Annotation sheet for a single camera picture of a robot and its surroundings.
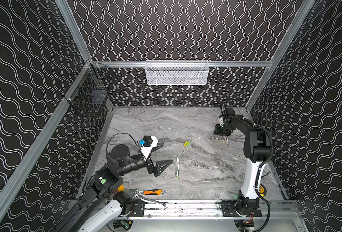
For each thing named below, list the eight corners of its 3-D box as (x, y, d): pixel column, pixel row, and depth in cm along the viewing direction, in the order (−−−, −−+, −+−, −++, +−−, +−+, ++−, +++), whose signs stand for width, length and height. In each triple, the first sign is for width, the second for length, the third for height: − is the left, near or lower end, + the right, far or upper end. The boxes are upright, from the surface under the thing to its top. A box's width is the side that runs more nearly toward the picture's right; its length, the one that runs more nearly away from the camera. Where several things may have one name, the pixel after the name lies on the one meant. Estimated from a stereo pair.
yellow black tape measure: (256, 194, 81) (259, 192, 78) (258, 186, 84) (261, 184, 81) (262, 197, 80) (265, 196, 77) (264, 190, 82) (267, 187, 79)
